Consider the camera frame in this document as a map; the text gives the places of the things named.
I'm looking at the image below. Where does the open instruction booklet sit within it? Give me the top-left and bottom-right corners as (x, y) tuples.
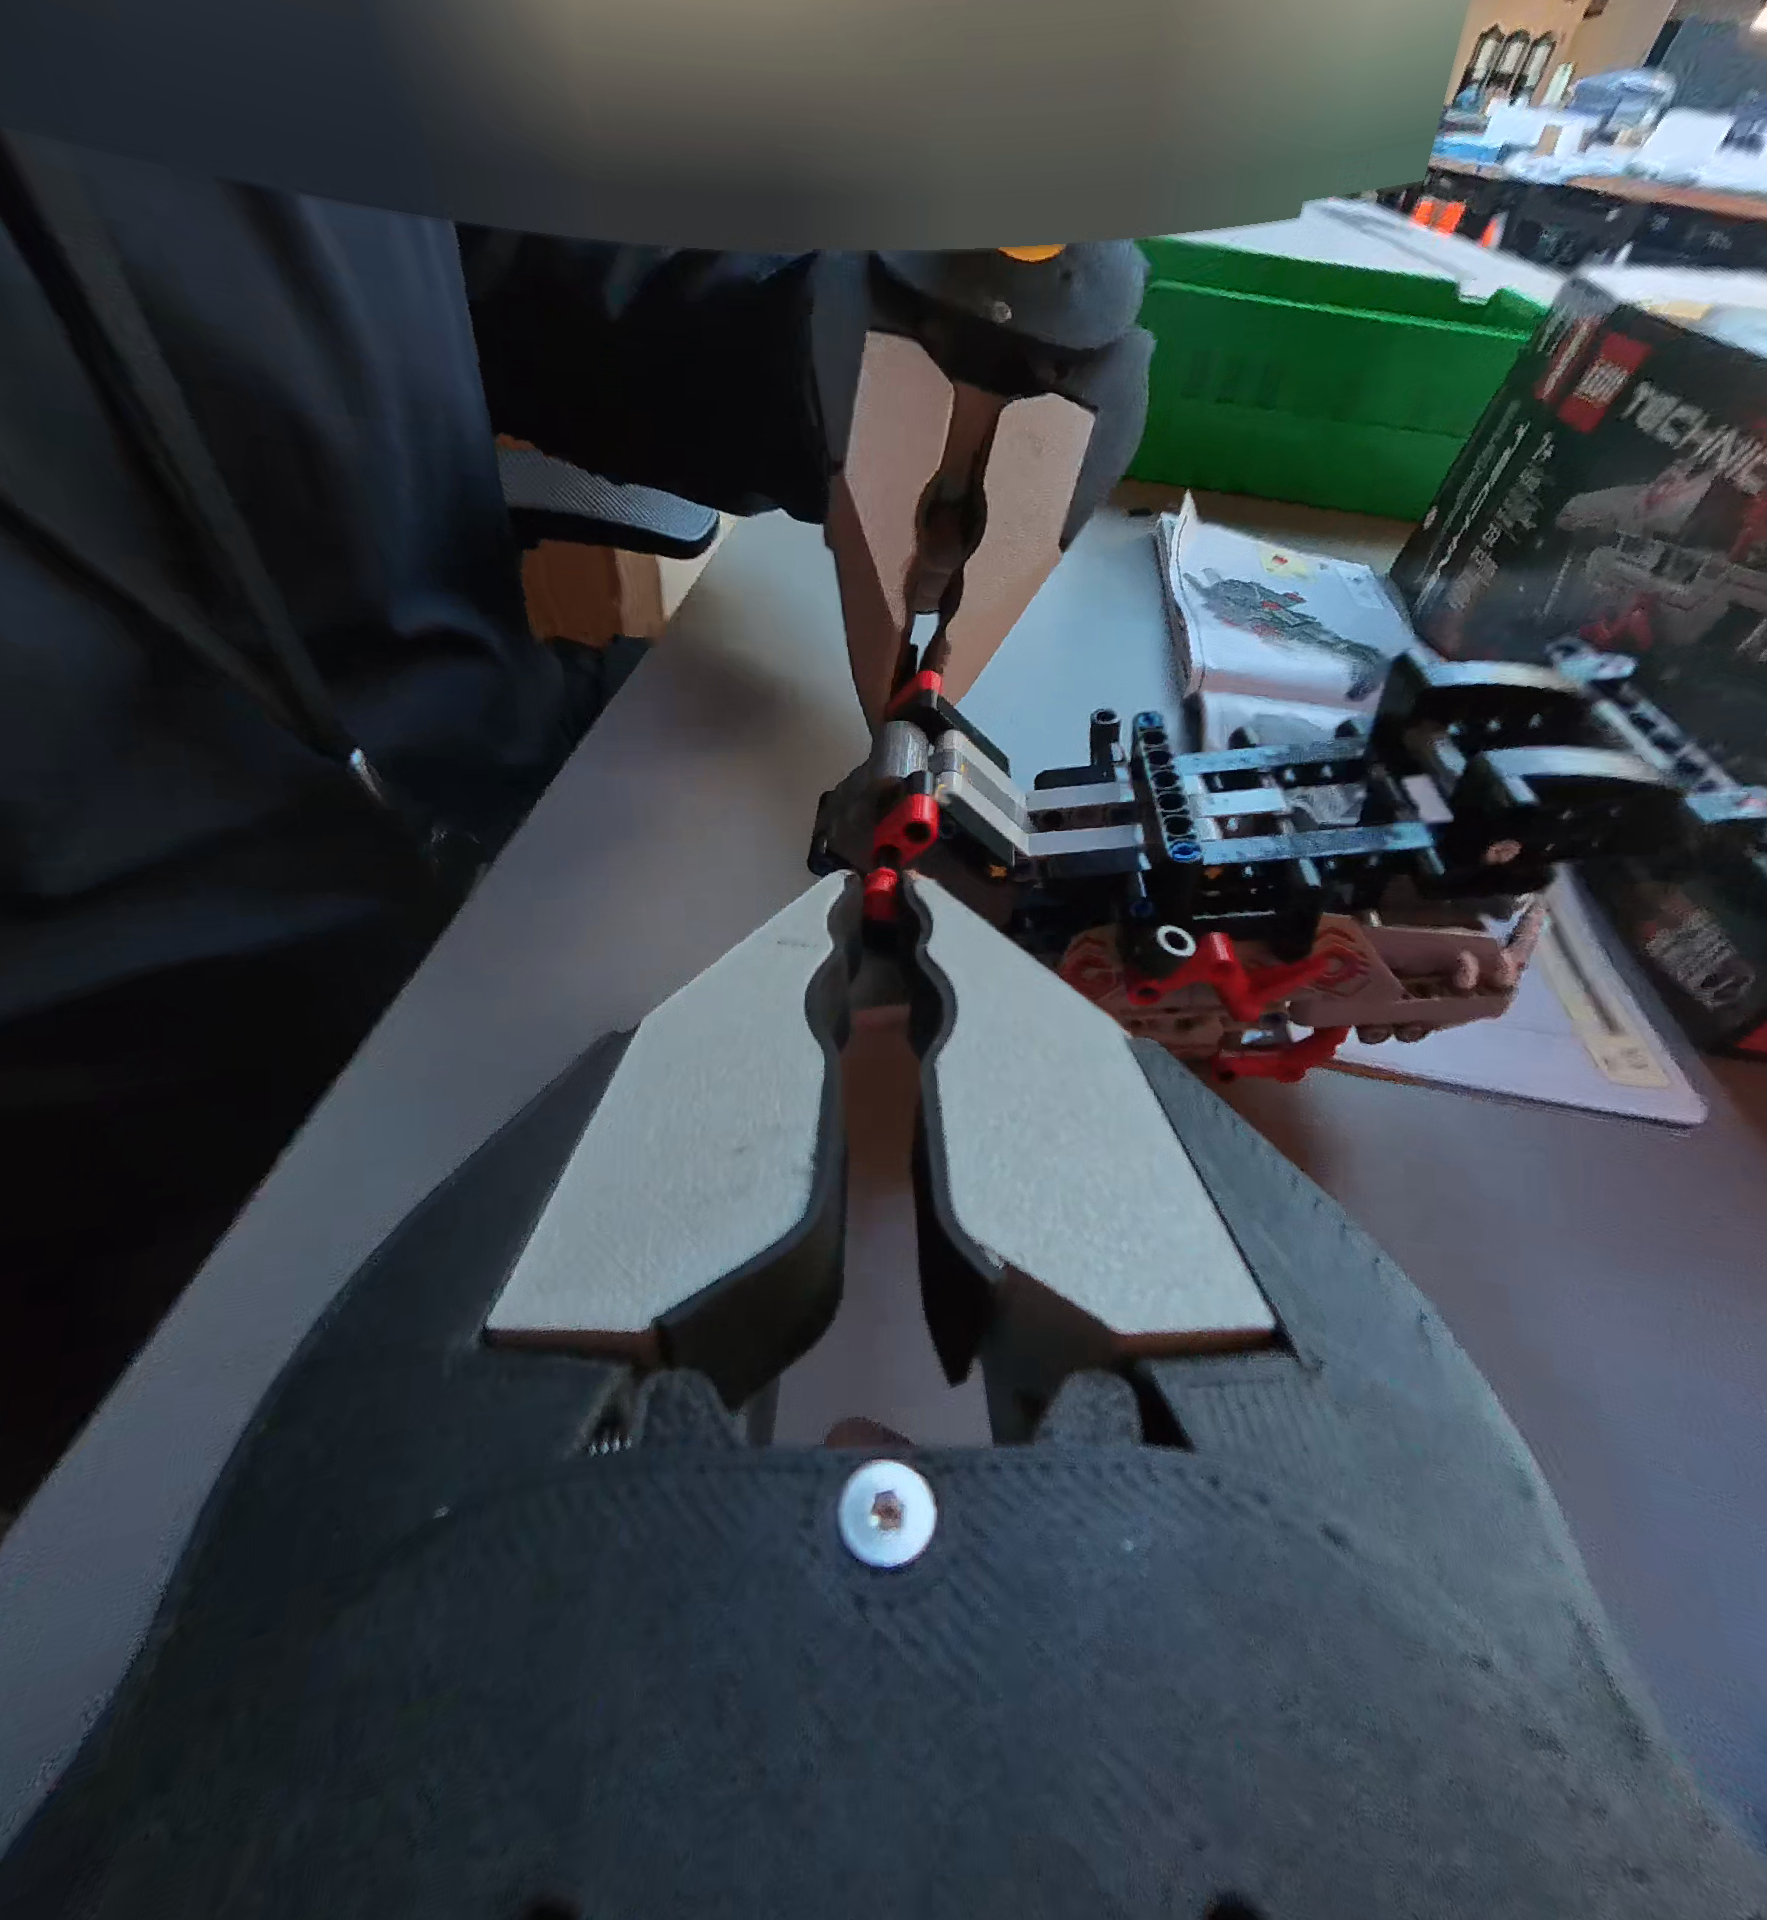
(1153, 491), (1713, 1129)

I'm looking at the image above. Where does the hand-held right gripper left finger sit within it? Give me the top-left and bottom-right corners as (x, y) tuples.
(485, 872), (855, 1409)

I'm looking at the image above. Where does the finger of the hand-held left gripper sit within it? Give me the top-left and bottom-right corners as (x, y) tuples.
(827, 329), (963, 725)
(913, 391), (1101, 708)

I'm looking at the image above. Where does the black grey lego truck model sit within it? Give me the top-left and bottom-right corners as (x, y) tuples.
(807, 636), (1767, 1086)

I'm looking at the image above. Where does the long wooden edged table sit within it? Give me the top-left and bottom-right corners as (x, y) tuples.
(1429, 142), (1767, 233)

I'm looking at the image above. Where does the black office chair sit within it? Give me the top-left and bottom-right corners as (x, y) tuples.
(497, 446), (723, 560)

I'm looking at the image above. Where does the person's left forearm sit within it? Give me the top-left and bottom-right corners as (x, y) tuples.
(459, 221), (843, 519)

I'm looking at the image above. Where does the black toy set box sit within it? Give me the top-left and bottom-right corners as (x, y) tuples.
(1389, 270), (1767, 1070)

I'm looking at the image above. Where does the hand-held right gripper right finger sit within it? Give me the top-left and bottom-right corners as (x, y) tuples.
(901, 876), (1281, 1389)

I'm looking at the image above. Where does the green plastic bin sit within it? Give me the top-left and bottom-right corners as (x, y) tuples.
(1119, 223), (1557, 524)

